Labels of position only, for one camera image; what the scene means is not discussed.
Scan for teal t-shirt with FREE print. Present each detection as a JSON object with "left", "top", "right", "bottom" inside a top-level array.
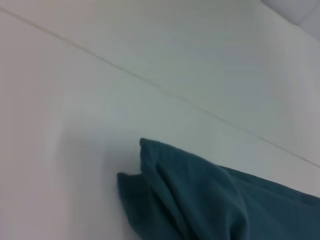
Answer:
[{"left": 116, "top": 137, "right": 320, "bottom": 240}]

